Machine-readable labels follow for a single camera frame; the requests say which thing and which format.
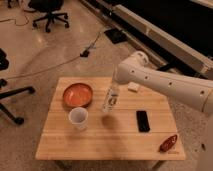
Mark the black smartphone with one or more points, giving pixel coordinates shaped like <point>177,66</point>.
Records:
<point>142,121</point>

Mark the small white block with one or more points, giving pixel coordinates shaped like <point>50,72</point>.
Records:
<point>133,87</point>

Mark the red brown snack packet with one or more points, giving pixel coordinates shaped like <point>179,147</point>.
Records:
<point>168,143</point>

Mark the wooden table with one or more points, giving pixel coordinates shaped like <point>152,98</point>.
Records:
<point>109,137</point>

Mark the orange bowl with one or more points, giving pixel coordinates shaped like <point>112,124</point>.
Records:
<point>78,95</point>

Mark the black office chair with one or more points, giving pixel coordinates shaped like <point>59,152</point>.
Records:
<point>50,8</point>

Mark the white paper cup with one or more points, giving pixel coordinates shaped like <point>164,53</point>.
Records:
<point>78,117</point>

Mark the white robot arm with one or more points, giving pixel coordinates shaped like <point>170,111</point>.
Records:
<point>195,92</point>

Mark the black floor mat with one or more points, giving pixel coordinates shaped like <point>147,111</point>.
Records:
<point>115,35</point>

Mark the clear plastic bottle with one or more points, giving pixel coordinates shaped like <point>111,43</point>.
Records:
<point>111,98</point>

